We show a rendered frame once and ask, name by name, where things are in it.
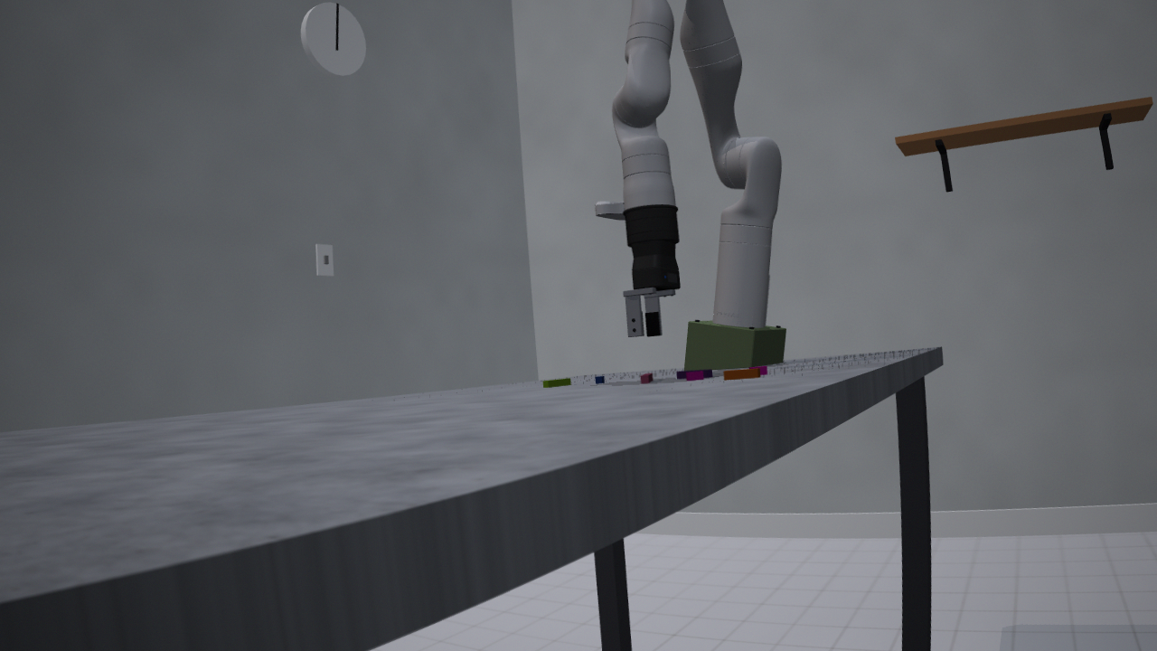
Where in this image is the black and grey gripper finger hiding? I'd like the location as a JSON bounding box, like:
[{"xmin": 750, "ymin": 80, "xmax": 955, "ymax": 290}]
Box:
[
  {"xmin": 644, "ymin": 289, "xmax": 675, "ymax": 336},
  {"xmin": 622, "ymin": 288, "xmax": 656, "ymax": 336}
]

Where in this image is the orange rod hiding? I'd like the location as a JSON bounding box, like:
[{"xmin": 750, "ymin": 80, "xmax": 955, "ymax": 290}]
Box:
[{"xmin": 724, "ymin": 368, "xmax": 760, "ymax": 380}]

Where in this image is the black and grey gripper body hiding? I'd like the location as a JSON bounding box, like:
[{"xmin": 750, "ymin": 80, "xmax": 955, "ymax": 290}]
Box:
[{"xmin": 595, "ymin": 172, "xmax": 681, "ymax": 291}]

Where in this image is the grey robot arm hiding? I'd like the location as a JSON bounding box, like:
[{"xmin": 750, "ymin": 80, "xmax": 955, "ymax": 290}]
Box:
[{"xmin": 612, "ymin": 0, "xmax": 782, "ymax": 328}]

